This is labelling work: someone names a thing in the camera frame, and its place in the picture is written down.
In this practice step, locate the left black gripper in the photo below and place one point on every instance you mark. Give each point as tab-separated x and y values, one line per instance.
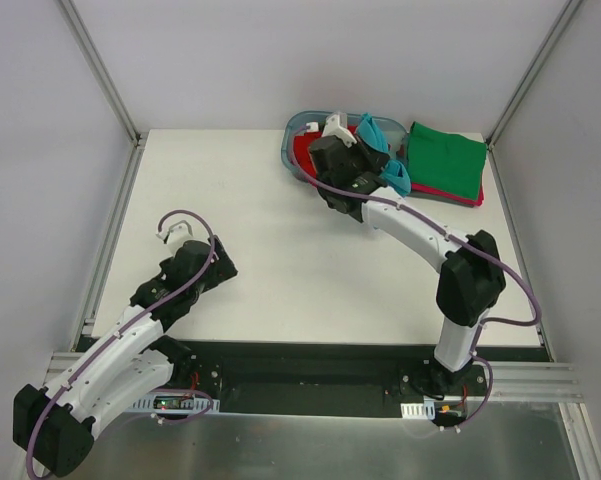
222	267

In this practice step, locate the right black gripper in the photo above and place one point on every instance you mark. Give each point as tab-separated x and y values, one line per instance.
368	155

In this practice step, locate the teal t shirt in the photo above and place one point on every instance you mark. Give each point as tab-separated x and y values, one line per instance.
373	133

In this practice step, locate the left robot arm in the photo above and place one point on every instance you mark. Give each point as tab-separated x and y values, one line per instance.
57	424

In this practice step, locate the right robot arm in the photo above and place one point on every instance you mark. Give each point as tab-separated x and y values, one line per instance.
470	278

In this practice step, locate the clear blue plastic bin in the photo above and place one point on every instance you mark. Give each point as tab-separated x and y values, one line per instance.
306	126

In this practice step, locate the red t shirt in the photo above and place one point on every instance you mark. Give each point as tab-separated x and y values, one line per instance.
300	143

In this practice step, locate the folded pink t shirt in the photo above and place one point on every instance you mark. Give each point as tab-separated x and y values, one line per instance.
431	192

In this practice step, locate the folded green t shirt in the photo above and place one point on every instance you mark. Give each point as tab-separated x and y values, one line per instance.
446	161

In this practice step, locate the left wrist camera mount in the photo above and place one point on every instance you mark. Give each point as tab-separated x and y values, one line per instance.
176	234

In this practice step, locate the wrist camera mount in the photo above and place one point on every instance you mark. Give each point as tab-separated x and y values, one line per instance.
176	234
336	124

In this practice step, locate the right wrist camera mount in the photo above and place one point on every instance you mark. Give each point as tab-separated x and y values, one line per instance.
336	124

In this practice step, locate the left aluminium table rail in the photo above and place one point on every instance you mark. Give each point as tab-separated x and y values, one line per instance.
90	304

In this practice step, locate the aluminium table rail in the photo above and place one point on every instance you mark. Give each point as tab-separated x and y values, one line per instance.
523	271
90	304

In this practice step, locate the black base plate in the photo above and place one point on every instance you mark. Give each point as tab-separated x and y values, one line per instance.
317	380

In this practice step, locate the left white cable duct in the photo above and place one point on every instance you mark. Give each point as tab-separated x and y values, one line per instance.
174	404

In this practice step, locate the white cable duct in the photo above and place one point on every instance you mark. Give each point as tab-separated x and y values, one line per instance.
174	404
418	411

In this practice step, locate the right aluminium table rail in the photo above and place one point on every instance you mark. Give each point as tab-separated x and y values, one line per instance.
523	271

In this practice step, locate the right white cable duct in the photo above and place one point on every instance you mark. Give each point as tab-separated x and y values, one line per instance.
418	411

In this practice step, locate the right aluminium frame post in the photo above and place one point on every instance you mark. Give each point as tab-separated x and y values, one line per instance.
556	32

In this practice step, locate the aluminium frame post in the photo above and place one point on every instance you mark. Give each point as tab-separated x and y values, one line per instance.
556	32
96	64

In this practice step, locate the left aluminium frame post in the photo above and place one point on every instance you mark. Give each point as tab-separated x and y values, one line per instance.
96	64

